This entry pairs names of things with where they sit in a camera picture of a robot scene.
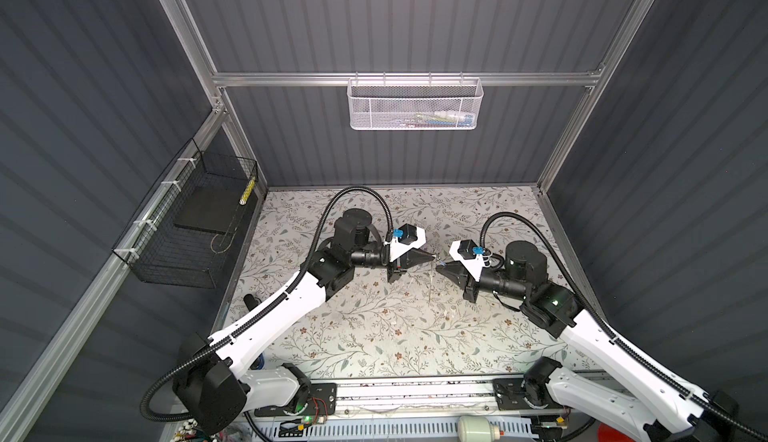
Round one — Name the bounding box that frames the white cable duct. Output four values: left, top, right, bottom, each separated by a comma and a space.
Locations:
256, 416, 540, 441

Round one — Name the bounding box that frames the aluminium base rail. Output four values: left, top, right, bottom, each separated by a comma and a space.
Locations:
173, 372, 655, 425

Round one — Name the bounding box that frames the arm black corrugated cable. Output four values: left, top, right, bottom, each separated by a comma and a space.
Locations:
139, 186, 395, 423
478, 211, 768, 442

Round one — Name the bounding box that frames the yellow marker pen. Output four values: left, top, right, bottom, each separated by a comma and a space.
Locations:
239, 177, 256, 206

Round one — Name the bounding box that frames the pile of white connectors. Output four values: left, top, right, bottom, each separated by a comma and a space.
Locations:
170, 419, 223, 442

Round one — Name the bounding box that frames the black blue handheld device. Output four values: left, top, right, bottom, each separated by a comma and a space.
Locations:
243, 293, 262, 317

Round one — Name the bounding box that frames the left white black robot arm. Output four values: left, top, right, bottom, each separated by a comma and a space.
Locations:
173, 209, 434, 435

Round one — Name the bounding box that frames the black wire basket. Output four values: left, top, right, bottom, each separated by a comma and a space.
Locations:
113, 141, 259, 289

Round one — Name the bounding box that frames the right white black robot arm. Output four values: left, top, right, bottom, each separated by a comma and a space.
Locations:
437, 240, 738, 441

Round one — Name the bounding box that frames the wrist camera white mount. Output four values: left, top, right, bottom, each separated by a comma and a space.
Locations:
387, 224, 426, 262
446, 240, 486, 282

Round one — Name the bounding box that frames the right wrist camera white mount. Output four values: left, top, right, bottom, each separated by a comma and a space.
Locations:
446, 240, 486, 282

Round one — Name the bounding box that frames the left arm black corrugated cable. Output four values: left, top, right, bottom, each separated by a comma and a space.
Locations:
139, 186, 395, 423

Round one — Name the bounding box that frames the white wire mesh basket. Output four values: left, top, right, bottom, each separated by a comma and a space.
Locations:
346, 76, 484, 131

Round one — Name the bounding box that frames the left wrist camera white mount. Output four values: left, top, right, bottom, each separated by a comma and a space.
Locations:
387, 224, 426, 262

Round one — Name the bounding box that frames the white plastic bottle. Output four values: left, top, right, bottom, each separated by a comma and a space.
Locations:
457, 415, 503, 442

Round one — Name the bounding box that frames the red cup with pens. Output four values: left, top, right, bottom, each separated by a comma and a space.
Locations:
597, 423, 635, 442

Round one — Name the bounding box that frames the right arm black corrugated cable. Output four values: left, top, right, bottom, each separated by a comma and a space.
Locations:
478, 211, 768, 442

